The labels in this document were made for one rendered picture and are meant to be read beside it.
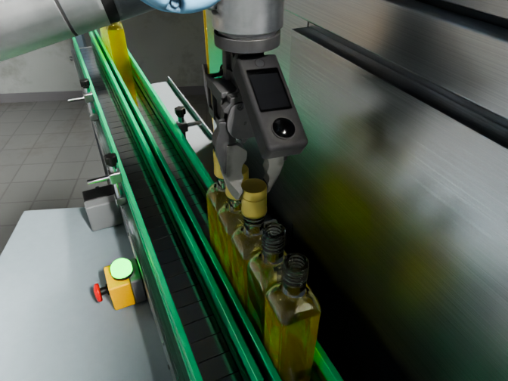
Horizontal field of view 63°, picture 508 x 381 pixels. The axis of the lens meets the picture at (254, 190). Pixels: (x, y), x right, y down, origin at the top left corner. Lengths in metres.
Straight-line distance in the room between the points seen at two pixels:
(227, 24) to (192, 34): 3.05
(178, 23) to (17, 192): 1.69
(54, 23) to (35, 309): 0.83
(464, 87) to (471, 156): 0.06
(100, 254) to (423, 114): 0.85
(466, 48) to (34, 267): 1.00
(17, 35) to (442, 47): 0.34
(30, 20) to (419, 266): 0.43
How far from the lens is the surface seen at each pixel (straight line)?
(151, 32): 3.50
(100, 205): 1.11
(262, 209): 0.55
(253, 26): 0.43
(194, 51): 3.52
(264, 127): 0.41
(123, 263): 0.91
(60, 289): 1.05
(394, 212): 0.51
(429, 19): 0.44
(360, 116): 0.52
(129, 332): 0.93
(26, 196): 2.76
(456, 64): 0.42
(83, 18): 0.27
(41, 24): 0.27
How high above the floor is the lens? 1.49
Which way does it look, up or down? 37 degrees down
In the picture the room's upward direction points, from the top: straight up
